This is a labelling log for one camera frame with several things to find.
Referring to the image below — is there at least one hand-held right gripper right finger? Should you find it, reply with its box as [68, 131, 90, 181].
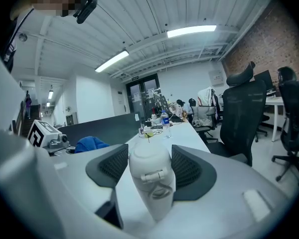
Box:
[149, 144, 291, 239]

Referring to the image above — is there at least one white cup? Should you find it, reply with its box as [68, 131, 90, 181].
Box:
[128, 140, 177, 223]

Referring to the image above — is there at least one grey chair with draped jacket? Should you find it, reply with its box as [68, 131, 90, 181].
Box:
[191, 86, 219, 134]

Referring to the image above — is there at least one person's black printed shirt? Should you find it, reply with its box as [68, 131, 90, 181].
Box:
[0, 13, 18, 72]

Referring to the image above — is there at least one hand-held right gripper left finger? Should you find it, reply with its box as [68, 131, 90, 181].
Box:
[51, 143, 129, 230]

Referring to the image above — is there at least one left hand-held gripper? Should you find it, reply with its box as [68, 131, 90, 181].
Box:
[27, 119, 77, 157]

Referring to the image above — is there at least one black head-worn camera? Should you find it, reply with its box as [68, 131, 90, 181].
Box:
[73, 0, 99, 24]

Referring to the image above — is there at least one dark glass double door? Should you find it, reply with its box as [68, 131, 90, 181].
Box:
[125, 73, 160, 120]

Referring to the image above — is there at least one clear water bottle blue label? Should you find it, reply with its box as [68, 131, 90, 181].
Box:
[160, 110, 172, 139]

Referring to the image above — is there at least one black computer monitor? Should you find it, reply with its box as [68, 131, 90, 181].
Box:
[253, 69, 274, 93]

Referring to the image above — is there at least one sticker-covered laptop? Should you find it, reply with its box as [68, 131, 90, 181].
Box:
[152, 93, 170, 112]

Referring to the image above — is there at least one grey wall electrical box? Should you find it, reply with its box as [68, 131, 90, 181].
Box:
[208, 69, 224, 87]

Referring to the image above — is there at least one blue cloth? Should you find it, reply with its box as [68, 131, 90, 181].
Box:
[74, 136, 111, 154]

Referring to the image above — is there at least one grey desk divider panel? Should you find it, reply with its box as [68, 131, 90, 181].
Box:
[57, 112, 142, 147]

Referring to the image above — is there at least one long ceiling light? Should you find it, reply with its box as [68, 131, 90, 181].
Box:
[94, 49, 130, 73]
[166, 25, 217, 39]

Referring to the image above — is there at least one white office desk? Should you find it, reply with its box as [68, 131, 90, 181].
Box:
[264, 96, 299, 142]

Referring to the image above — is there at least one black mesh office chair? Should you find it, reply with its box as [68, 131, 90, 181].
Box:
[271, 66, 299, 184]
[206, 61, 268, 167]

